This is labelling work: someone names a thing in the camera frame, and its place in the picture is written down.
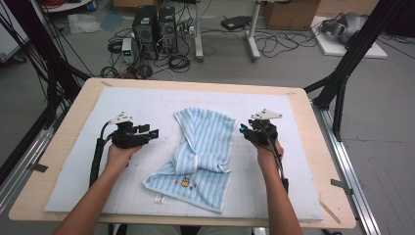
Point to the clear plastic bag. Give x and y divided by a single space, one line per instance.
83 23

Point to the white grid mat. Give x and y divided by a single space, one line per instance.
202 96

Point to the grey tape piece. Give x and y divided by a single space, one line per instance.
341 185

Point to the blue striped towel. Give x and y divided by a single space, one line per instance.
205 140

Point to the white floor board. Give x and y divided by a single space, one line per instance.
332 49

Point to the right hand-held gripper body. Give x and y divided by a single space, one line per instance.
262 133

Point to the black tape piece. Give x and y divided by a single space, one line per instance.
38 167

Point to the slim black computer tower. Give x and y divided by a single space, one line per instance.
168 29

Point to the white power supply unit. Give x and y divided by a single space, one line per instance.
127 50

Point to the white desk leg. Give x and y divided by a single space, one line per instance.
198 32
253 39

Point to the person's right hand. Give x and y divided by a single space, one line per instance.
269 156

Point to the large black computer tower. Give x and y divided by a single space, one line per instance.
145 32

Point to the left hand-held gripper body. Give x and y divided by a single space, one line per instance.
127 138

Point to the white cabinet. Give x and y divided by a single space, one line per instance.
8 39

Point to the brown cardboard box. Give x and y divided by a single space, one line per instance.
290 14

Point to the black metal frame post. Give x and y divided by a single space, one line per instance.
359 49
40 42

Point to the black flat box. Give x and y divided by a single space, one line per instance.
235 22

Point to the person's left hand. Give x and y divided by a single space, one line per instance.
119 158

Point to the aluminium rail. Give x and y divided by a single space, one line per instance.
345 163
29 153

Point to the thin wooden strip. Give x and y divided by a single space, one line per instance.
329 211

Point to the grey headset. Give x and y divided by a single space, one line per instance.
345 27

